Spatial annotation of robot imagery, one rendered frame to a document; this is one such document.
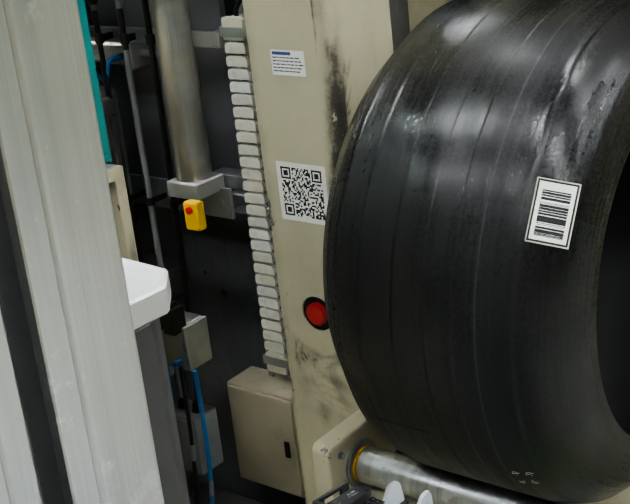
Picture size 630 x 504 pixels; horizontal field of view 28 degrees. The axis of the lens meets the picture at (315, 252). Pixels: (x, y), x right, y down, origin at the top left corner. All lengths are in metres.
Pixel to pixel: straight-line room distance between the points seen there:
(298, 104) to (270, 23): 0.10
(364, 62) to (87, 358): 1.18
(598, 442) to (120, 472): 0.98
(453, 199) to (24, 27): 0.91
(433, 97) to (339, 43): 0.23
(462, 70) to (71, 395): 0.96
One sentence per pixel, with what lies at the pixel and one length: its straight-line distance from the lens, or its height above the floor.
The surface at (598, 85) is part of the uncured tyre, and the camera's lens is 1.22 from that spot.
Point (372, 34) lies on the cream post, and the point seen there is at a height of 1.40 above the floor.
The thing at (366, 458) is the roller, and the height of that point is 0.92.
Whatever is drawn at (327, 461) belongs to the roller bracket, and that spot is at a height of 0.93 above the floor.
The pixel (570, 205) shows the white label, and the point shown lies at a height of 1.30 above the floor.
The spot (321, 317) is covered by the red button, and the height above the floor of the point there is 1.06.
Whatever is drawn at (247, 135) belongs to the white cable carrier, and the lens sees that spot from 1.56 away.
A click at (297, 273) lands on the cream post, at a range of 1.57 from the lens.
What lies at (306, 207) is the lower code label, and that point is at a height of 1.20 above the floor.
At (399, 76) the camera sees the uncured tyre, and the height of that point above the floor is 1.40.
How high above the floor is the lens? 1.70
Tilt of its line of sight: 21 degrees down
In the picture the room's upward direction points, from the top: 7 degrees counter-clockwise
